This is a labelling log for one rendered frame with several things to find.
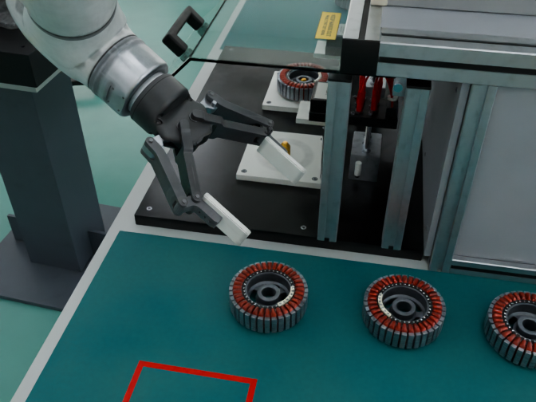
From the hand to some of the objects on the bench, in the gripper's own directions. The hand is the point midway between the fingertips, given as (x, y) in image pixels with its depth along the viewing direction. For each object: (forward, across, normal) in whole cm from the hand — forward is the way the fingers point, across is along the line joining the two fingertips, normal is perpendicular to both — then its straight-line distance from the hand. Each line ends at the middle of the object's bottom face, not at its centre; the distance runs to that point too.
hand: (267, 201), depth 78 cm
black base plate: (-5, -41, -26) cm, 49 cm away
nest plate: (-4, -30, -23) cm, 38 cm away
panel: (+13, -50, -13) cm, 53 cm away
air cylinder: (+8, -35, -16) cm, 39 cm away
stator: (+10, 0, -17) cm, 19 cm away
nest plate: (-11, -52, -27) cm, 60 cm away
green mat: (+32, +11, -4) cm, 34 cm away
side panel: (+36, -25, -2) cm, 44 cm away
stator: (+39, -13, 0) cm, 41 cm away
